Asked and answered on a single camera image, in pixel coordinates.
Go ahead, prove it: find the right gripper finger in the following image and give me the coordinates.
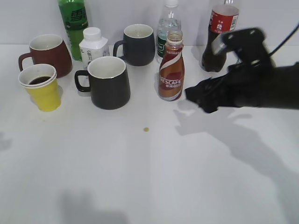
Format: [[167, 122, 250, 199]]
[[185, 78, 224, 113]]

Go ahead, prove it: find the red ceramic mug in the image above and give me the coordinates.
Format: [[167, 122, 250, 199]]
[[18, 34, 72, 78]]

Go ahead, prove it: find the white milk bottle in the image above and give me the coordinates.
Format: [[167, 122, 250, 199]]
[[79, 27, 109, 70]]

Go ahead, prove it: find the brown Nescafe coffee bottle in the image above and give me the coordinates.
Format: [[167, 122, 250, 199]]
[[158, 30, 185, 101]]

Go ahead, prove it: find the cola bottle red label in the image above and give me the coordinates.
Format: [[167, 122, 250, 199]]
[[201, 0, 240, 72]]

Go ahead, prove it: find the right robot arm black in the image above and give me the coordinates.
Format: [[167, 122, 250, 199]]
[[185, 63, 299, 113]]

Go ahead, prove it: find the green soda bottle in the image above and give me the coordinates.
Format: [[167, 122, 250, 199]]
[[57, 0, 88, 61]]

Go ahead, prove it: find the yellow paper cup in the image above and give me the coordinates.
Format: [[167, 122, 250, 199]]
[[18, 63, 61, 112]]

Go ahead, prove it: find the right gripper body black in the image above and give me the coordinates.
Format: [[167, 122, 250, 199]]
[[218, 64, 278, 108]]

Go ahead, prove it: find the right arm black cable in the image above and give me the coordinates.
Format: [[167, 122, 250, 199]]
[[268, 22, 299, 56]]

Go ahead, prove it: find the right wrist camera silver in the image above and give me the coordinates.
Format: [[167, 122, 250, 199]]
[[211, 28, 271, 65]]

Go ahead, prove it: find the black mug front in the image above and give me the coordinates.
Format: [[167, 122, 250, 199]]
[[74, 56, 131, 110]]

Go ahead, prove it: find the clear water bottle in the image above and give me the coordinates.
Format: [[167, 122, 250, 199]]
[[156, 0, 181, 63]]

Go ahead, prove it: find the dark grey mug back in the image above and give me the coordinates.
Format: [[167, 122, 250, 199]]
[[113, 24, 156, 66]]

